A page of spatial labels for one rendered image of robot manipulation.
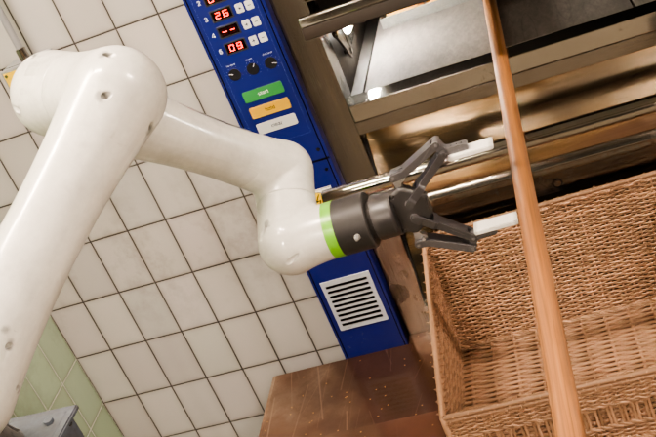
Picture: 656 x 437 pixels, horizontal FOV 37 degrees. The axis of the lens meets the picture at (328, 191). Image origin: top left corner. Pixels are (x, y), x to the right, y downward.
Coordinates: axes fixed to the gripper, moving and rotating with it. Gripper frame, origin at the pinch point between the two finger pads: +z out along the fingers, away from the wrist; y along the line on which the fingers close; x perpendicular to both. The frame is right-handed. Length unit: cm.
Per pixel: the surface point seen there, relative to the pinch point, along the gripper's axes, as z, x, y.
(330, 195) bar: -30.3, -17.4, 2.2
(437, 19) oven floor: -9, -93, 1
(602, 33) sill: 24, -54, 2
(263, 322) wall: -69, -55, 47
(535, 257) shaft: 3.7, 25.8, -1.5
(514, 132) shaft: 4.1, -12.4, -1.7
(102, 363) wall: -113, -56, 48
